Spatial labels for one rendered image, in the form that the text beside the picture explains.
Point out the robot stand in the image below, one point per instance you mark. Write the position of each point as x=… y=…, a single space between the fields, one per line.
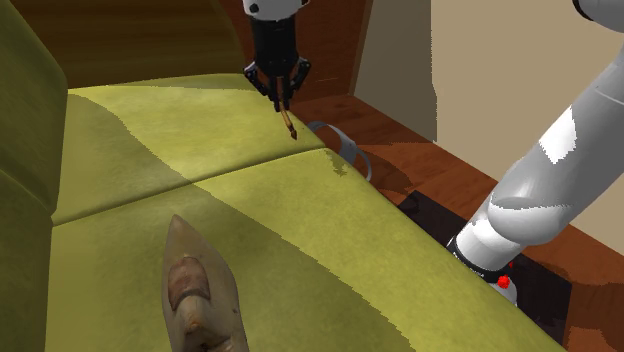
x=429 y=214

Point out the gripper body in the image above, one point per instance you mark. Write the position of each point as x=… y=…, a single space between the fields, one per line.
x=275 y=44

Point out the beige clothes iron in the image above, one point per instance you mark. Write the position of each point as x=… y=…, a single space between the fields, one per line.
x=204 y=292

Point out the olive green sofa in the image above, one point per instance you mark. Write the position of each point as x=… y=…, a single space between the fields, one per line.
x=292 y=219

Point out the grey round basket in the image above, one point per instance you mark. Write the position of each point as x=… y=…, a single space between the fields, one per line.
x=349 y=146

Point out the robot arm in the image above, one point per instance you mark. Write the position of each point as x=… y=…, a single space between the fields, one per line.
x=531 y=204

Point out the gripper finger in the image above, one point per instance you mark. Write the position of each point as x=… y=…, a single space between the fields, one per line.
x=300 y=73
x=258 y=78

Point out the brown paintbrush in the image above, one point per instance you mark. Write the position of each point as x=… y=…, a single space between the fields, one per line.
x=288 y=122

